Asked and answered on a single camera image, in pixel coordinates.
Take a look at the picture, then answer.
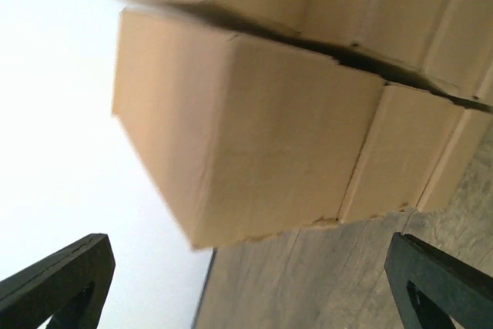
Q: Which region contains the medium folded box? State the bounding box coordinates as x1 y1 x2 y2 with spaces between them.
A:
112 8 384 249
338 85 464 223
417 109 492 213

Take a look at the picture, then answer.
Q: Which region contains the medium lower folded box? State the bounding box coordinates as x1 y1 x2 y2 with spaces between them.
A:
338 85 464 223

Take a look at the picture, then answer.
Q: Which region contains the medium bottom folded box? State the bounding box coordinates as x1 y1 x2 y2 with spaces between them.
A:
417 109 492 213

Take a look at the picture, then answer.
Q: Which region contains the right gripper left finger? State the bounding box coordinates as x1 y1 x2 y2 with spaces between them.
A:
1 233 116 328

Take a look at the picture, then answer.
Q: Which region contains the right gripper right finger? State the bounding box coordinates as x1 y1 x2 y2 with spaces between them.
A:
384 233 492 328

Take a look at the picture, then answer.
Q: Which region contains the medium top folded box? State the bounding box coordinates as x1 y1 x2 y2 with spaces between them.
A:
112 8 384 249

